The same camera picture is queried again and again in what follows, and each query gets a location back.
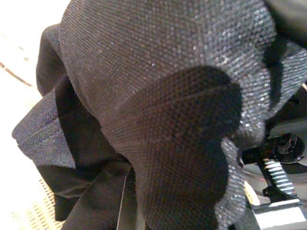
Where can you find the black garment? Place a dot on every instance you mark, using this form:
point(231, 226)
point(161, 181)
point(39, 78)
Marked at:
point(144, 95)

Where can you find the pale woven laundry basket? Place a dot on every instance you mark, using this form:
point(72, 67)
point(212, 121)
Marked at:
point(31, 210)

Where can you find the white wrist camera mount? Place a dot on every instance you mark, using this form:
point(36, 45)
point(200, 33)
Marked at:
point(278, 213)

